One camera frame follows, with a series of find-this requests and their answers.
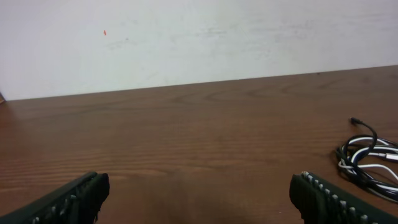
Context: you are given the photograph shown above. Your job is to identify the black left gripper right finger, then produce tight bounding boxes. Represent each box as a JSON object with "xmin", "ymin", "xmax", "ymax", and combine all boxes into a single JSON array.
[{"xmin": 289, "ymin": 171, "xmax": 397, "ymax": 224}]

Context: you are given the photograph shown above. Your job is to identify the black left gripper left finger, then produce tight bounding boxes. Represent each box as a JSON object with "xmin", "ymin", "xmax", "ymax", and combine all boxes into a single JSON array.
[{"xmin": 1, "ymin": 172, "xmax": 110, "ymax": 224}]

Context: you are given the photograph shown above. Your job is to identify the black cable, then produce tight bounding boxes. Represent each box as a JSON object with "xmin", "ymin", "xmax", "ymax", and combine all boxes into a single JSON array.
[{"xmin": 335, "ymin": 117, "xmax": 398, "ymax": 203}]

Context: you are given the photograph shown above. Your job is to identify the white cable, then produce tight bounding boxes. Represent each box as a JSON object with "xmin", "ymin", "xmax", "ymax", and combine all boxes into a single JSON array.
[{"xmin": 338, "ymin": 137, "xmax": 398, "ymax": 192}]

